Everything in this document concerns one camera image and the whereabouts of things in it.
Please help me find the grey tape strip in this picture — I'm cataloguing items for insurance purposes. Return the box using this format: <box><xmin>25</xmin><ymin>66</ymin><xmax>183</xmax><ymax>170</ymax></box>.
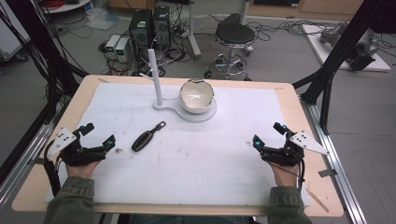
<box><xmin>26</xmin><ymin>157</ymin><xmax>47</xmax><ymax>166</ymax></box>
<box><xmin>318</xmin><ymin>168</ymin><xmax>338</xmax><ymax>178</ymax></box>

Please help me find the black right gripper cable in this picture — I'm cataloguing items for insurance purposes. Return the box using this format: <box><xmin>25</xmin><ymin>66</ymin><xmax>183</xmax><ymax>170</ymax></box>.
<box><xmin>274</xmin><ymin>157</ymin><xmax>306</xmax><ymax>193</ymax></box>

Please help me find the white floor board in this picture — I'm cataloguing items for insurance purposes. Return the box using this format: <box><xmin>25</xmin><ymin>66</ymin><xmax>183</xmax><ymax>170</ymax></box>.
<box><xmin>301</xmin><ymin>23</ymin><xmax>392</xmax><ymax>73</ymax></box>

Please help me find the round white table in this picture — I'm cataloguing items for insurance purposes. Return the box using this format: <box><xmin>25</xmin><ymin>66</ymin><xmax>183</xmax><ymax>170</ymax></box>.
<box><xmin>41</xmin><ymin>0</ymin><xmax>93</xmax><ymax>15</ymax></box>

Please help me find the black frame post with cables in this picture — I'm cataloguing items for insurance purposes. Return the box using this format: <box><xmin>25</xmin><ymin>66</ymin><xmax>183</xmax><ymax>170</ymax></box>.
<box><xmin>0</xmin><ymin>0</ymin><xmax>89</xmax><ymax>125</ymax></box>

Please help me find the white table mat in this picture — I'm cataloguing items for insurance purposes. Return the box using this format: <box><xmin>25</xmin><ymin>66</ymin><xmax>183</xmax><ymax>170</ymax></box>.
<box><xmin>45</xmin><ymin>82</ymin><xmax>312</xmax><ymax>207</ymax></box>

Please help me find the person's left hand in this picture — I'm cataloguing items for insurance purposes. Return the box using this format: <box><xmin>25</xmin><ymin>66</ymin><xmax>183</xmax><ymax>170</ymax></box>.
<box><xmin>64</xmin><ymin>160</ymin><xmax>103</xmax><ymax>180</ymax></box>

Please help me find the white power supply unit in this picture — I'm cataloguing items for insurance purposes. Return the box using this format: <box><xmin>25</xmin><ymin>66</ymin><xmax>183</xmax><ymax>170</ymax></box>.
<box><xmin>114</xmin><ymin>37</ymin><xmax>132</xmax><ymax>63</ymax></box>
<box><xmin>105</xmin><ymin>34</ymin><xmax>121</xmax><ymax>59</ymax></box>

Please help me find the clear plastic bag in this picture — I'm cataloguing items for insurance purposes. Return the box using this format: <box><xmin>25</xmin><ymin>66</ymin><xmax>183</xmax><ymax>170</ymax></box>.
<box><xmin>85</xmin><ymin>7</ymin><xmax>120</xmax><ymax>32</ymax></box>

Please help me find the tangle of black floor cables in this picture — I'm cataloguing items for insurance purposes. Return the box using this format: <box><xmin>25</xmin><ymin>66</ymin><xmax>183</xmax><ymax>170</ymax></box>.
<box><xmin>247</xmin><ymin>18</ymin><xmax>347</xmax><ymax>43</ymax></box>

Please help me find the black car key fob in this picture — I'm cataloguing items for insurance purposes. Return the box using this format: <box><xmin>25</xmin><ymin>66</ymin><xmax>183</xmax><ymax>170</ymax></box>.
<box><xmin>131</xmin><ymin>120</ymin><xmax>167</xmax><ymax>153</ymax></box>

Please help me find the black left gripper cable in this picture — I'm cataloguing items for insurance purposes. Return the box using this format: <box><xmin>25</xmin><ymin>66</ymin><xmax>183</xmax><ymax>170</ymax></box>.
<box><xmin>42</xmin><ymin>139</ymin><xmax>64</xmax><ymax>198</ymax></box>

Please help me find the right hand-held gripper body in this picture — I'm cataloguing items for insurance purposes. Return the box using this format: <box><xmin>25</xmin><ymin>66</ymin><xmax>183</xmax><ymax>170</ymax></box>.
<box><xmin>261</xmin><ymin>130</ymin><xmax>331</xmax><ymax>168</ymax></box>

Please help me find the black round stool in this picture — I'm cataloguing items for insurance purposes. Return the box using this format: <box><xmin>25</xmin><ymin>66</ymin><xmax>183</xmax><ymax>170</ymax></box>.
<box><xmin>204</xmin><ymin>12</ymin><xmax>257</xmax><ymax>82</ymax></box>

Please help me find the person's right hand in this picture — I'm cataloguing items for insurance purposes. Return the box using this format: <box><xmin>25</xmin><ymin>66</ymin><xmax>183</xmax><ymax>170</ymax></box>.
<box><xmin>268</xmin><ymin>161</ymin><xmax>303</xmax><ymax>189</ymax></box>

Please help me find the white stand with pole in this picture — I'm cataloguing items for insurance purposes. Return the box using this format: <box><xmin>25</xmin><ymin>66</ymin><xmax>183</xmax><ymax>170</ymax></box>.
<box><xmin>138</xmin><ymin>48</ymin><xmax>219</xmax><ymax>123</ymax></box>

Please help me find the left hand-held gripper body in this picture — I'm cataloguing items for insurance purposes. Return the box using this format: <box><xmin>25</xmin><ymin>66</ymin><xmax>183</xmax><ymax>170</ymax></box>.
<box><xmin>46</xmin><ymin>126</ymin><xmax>106</xmax><ymax>167</ymax></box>

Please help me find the grey machine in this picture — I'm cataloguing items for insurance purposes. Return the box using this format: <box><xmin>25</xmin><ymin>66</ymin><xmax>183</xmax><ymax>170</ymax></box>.
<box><xmin>319</xmin><ymin>21</ymin><xmax>380</xmax><ymax>72</ymax></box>

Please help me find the black computer tower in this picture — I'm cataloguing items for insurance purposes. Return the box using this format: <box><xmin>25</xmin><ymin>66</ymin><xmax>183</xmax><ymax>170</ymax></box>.
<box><xmin>151</xmin><ymin>5</ymin><xmax>172</xmax><ymax>50</ymax></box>
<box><xmin>128</xmin><ymin>8</ymin><xmax>154</xmax><ymax>49</ymax></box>

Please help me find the grey metal stand leg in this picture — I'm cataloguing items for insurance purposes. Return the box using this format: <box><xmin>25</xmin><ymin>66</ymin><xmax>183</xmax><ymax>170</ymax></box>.
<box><xmin>186</xmin><ymin>0</ymin><xmax>203</xmax><ymax>61</ymax></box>

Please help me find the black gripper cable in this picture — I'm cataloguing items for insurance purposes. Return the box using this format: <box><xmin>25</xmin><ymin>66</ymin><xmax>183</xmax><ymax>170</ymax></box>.
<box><xmin>42</xmin><ymin>139</ymin><xmax>64</xmax><ymax>198</ymax></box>
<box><xmin>274</xmin><ymin>157</ymin><xmax>306</xmax><ymax>193</ymax></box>

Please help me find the white eggshell-shaped bowl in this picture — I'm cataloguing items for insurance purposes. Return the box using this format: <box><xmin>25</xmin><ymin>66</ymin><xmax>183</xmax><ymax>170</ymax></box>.
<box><xmin>178</xmin><ymin>77</ymin><xmax>216</xmax><ymax>115</ymax></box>

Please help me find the thin wooden stick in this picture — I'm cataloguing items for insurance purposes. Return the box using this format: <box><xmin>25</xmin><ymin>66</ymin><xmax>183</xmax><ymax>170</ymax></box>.
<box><xmin>304</xmin><ymin>187</ymin><xmax>331</xmax><ymax>214</ymax></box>

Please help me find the aluminium rail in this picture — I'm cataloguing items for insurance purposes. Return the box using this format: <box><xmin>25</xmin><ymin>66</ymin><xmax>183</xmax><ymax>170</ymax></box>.
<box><xmin>0</xmin><ymin>102</ymin><xmax>69</xmax><ymax>207</ymax></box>
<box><xmin>299</xmin><ymin>98</ymin><xmax>369</xmax><ymax>224</ymax></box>

